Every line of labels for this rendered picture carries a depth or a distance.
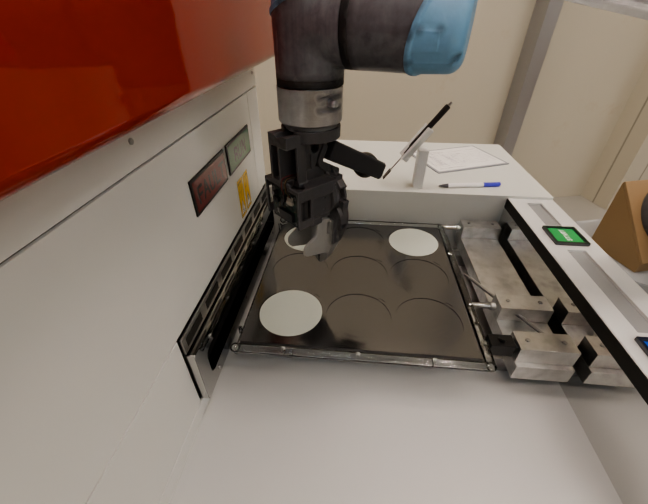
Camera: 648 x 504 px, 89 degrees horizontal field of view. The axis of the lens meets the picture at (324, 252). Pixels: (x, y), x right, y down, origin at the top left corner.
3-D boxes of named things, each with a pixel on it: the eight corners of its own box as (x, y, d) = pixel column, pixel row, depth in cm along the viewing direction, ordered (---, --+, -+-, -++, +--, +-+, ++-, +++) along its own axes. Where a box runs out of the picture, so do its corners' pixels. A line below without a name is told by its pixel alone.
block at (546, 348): (514, 361, 48) (521, 348, 46) (506, 342, 50) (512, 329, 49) (573, 366, 47) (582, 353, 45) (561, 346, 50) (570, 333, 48)
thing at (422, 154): (396, 188, 75) (405, 127, 67) (395, 181, 78) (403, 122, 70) (424, 189, 74) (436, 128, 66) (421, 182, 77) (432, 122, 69)
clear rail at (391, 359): (229, 354, 48) (228, 347, 47) (232, 346, 49) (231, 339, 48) (496, 375, 45) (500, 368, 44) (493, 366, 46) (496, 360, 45)
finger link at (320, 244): (297, 272, 51) (294, 220, 45) (326, 257, 54) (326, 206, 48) (310, 282, 49) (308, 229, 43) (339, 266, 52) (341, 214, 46)
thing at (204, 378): (199, 398, 47) (181, 356, 41) (269, 231, 82) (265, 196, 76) (211, 399, 46) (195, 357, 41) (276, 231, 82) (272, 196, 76)
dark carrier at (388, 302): (239, 343, 49) (239, 340, 48) (284, 222, 76) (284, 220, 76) (482, 361, 46) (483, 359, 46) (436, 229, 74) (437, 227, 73)
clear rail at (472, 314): (486, 374, 45) (489, 368, 44) (436, 228, 75) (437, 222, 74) (496, 375, 45) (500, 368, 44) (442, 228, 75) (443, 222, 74)
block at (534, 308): (496, 320, 54) (502, 306, 52) (489, 305, 57) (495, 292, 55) (547, 323, 53) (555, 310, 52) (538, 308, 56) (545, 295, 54)
